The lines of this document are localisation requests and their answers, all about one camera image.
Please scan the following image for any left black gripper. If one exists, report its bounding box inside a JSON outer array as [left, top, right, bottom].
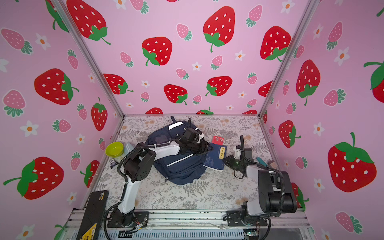
[[187, 140, 214, 155]]

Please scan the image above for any blue passport booklet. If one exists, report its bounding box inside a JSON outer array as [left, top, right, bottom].
[[204, 144, 227, 172]]

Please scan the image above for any navy blue student backpack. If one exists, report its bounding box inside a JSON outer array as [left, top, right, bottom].
[[146, 117, 207, 186]]

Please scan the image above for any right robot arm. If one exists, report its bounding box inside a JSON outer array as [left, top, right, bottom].
[[223, 136, 297, 227]]

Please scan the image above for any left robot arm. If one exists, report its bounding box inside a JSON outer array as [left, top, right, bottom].
[[105, 127, 214, 228]]

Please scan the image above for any red small card pack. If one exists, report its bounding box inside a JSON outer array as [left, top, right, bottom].
[[212, 136, 224, 146]]

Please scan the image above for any teal pen case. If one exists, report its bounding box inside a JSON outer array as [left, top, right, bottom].
[[256, 157, 268, 167]]

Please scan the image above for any green lid clear jar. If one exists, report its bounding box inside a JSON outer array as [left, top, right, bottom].
[[105, 142, 124, 158]]

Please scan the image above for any small dark snack packet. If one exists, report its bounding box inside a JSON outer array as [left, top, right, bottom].
[[109, 159, 118, 169]]

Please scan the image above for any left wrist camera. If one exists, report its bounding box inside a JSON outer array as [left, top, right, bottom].
[[193, 128, 205, 143]]

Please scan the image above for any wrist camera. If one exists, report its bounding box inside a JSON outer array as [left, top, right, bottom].
[[193, 128, 205, 143], [234, 146, 242, 160]]

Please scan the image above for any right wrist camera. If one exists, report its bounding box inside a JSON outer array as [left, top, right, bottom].
[[234, 146, 242, 160]]

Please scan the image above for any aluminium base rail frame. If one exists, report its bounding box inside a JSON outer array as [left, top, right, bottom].
[[58, 209, 317, 240]]

